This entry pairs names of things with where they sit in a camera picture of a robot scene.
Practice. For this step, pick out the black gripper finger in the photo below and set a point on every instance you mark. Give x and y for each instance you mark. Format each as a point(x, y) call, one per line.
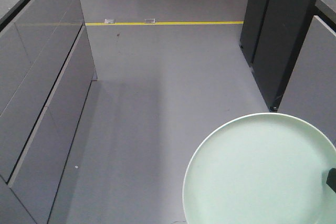
point(331, 178)

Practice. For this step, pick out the light green round plate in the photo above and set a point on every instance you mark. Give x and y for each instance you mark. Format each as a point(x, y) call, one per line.
point(261, 168)

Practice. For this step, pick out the grey kitchen cabinet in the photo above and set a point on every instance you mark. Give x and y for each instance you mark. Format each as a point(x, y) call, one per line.
point(310, 93)

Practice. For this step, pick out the dark tall cabinet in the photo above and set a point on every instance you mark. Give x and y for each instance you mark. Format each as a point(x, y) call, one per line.
point(271, 39)

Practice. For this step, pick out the grey drawer cabinet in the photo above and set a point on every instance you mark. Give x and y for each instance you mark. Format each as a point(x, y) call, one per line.
point(46, 72)

